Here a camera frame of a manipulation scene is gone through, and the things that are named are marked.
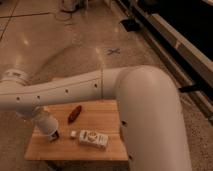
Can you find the wooden table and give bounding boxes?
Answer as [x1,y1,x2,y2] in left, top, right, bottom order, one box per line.
[25,100,128,162]

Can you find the black white eraser box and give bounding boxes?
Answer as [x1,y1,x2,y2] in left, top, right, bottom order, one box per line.
[49,131,60,142]

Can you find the black floor mat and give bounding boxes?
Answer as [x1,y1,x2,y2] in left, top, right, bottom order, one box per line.
[120,19,140,32]

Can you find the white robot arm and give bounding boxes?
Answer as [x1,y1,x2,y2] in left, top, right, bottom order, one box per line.
[0,65,192,171]

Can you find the long white rail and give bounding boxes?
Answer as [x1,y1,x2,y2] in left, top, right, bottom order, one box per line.
[119,0,213,88]

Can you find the white machine base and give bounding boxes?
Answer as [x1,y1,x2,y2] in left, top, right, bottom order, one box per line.
[60,0,88,13]

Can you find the brown sausage toy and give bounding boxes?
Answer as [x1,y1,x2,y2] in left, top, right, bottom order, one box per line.
[68,105,82,124]

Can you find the white milk carton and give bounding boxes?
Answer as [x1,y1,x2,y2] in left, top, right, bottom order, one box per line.
[70,130,109,148]

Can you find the blue tape cross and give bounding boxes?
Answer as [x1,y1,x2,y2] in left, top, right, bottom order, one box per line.
[107,48,120,55]

